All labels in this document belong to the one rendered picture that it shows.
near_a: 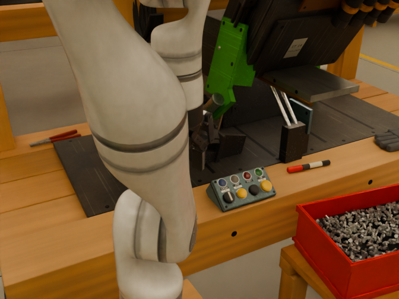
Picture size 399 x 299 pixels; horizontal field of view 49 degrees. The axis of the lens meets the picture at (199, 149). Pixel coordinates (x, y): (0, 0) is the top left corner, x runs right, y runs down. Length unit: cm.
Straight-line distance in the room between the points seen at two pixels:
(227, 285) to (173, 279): 149
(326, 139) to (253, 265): 99
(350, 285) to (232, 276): 125
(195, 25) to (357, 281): 63
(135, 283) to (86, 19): 39
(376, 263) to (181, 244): 51
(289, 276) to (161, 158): 78
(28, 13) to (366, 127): 110
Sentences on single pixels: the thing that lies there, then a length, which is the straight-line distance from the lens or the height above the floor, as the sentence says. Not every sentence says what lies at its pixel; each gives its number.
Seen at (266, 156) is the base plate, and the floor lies 90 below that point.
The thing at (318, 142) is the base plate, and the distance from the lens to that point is 139.
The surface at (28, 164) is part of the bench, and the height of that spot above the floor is 88.
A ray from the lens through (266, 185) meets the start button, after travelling 108.
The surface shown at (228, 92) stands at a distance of 116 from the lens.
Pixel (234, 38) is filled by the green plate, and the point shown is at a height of 123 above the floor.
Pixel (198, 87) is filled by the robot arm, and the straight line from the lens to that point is 62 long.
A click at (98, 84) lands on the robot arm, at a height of 141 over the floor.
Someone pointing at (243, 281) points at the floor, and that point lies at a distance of 215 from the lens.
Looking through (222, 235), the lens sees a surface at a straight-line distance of 107.
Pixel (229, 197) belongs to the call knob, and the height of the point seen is 93.
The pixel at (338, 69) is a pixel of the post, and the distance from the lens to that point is 199.
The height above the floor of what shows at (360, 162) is 90.
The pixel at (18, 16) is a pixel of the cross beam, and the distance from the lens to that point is 143.
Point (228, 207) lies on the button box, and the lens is 104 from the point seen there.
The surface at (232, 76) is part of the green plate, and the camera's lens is 116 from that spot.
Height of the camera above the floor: 153
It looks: 29 degrees down
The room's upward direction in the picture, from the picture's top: straight up
